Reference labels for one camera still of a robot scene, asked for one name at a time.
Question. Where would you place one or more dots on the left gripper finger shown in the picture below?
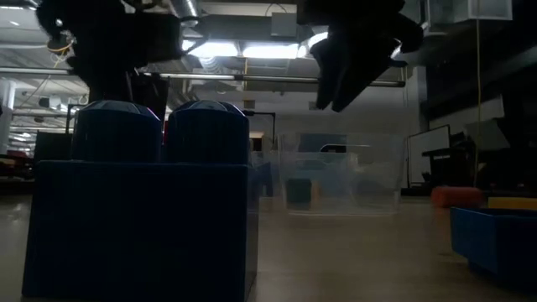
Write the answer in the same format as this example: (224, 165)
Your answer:
(124, 86)
(100, 86)

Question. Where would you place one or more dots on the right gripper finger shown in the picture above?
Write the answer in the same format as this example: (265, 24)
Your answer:
(361, 71)
(325, 75)

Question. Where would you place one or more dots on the small green block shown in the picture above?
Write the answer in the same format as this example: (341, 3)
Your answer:
(298, 193)

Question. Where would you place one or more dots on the medium blue block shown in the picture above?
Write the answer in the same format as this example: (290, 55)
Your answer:
(265, 180)

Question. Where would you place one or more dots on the blue two-stud block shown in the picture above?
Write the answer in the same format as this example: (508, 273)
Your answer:
(138, 230)

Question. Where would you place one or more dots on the orange cylinder block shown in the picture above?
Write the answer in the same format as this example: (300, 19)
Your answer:
(457, 197)

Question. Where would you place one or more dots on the small blue block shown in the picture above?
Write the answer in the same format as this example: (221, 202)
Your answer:
(495, 243)

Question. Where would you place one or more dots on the black partition panel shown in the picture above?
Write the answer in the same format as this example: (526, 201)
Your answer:
(153, 96)

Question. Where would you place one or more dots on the horizontal metal pipe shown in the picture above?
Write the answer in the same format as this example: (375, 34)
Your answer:
(272, 78)

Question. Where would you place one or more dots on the ceiling light panel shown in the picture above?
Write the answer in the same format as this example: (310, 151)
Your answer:
(270, 51)
(214, 50)

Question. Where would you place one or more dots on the grey ceiling box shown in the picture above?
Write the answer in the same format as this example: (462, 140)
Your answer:
(284, 25)

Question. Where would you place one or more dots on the black low cabinet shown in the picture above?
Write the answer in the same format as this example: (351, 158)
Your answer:
(50, 147)

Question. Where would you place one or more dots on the wide clear plastic bin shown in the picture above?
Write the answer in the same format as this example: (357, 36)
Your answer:
(327, 161)

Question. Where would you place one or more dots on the small clear plastic bin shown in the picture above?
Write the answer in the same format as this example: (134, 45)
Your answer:
(377, 168)

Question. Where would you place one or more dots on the white column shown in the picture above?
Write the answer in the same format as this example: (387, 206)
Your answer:
(6, 117)

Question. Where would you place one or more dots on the whiteboard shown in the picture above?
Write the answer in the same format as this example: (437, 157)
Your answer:
(428, 155)

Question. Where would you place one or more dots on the dark desk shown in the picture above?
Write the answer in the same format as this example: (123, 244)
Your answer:
(444, 168)

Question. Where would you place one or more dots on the grey slanted box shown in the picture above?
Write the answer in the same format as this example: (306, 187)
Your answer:
(486, 134)

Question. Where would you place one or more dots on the silver ventilation duct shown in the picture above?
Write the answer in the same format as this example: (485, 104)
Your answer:
(184, 10)

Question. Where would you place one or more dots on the black gantry frame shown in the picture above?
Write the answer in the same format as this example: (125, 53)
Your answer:
(260, 113)

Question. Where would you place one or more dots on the white ceiling duct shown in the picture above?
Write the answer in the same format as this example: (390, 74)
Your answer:
(470, 10)

